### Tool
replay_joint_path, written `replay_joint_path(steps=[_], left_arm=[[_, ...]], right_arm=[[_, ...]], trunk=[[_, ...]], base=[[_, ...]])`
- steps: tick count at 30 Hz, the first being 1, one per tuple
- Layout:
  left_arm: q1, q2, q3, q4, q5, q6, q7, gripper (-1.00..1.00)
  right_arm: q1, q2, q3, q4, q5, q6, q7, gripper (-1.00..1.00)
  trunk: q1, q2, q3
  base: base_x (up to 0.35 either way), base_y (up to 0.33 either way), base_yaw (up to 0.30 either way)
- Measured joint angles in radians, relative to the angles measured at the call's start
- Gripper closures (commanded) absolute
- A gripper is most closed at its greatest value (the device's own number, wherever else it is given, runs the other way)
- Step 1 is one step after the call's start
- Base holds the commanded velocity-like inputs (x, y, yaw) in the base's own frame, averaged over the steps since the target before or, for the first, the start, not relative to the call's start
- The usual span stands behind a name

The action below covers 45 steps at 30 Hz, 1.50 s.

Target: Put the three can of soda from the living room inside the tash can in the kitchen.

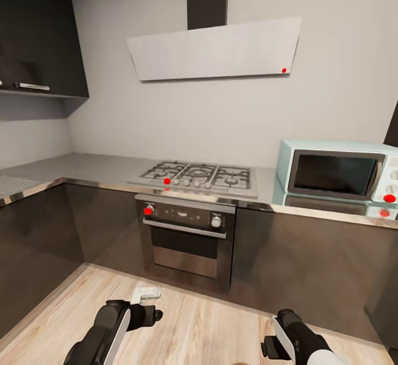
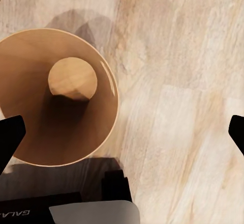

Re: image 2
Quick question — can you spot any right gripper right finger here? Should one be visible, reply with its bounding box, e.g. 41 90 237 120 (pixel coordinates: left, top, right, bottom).
229 115 244 155

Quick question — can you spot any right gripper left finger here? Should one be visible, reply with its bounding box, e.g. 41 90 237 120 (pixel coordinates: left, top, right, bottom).
0 115 26 175

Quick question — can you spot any trash can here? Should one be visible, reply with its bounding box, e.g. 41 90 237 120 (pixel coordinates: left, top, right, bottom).
0 27 119 167

